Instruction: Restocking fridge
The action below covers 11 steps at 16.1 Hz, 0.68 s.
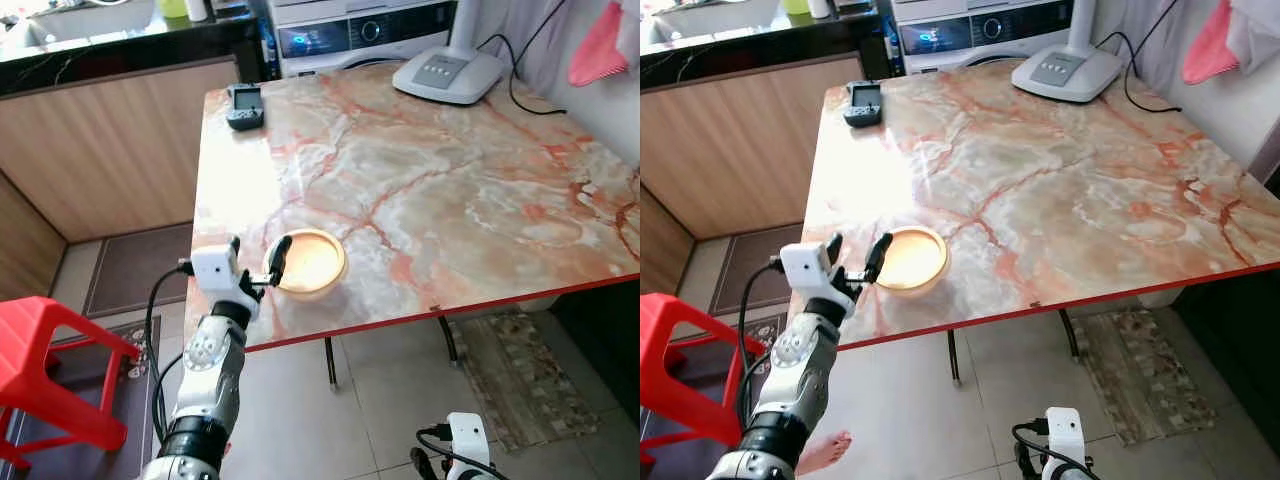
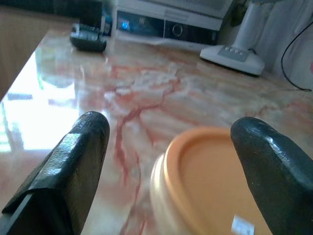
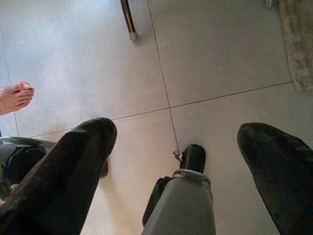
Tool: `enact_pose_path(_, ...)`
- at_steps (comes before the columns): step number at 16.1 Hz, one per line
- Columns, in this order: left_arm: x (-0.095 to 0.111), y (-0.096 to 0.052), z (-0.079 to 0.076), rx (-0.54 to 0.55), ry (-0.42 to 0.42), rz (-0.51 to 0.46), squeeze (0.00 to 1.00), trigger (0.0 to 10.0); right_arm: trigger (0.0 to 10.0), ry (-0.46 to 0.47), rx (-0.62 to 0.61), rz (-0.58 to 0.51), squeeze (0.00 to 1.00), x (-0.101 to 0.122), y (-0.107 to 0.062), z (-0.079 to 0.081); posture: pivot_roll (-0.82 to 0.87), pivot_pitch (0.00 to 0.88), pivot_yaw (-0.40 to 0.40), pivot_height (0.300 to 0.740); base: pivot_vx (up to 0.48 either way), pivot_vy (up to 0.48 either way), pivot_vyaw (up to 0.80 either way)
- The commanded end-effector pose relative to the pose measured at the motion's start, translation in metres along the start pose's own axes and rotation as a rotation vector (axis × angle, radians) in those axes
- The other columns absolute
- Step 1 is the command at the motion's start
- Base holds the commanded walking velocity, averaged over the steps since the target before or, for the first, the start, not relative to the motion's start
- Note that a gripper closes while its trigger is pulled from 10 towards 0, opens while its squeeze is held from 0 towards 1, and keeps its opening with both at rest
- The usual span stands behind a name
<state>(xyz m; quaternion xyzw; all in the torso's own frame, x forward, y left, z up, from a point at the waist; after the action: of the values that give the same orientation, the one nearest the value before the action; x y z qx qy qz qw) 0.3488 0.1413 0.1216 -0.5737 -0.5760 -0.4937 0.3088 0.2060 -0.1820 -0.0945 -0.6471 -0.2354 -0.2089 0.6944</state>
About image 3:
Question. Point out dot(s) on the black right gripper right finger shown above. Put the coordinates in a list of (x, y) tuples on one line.
[(281, 176)]

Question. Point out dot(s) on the person's bare foot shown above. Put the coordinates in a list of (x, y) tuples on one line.
[(14, 98)]

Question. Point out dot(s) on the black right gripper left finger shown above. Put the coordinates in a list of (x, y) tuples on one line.
[(68, 171)]

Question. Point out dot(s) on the brown chair leg, metal tip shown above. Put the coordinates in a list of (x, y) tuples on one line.
[(128, 17)]

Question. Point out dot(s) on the small white floor scrap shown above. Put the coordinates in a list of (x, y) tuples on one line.
[(178, 156)]

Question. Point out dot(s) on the beige patterned rug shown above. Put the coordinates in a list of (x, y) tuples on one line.
[(300, 44)]

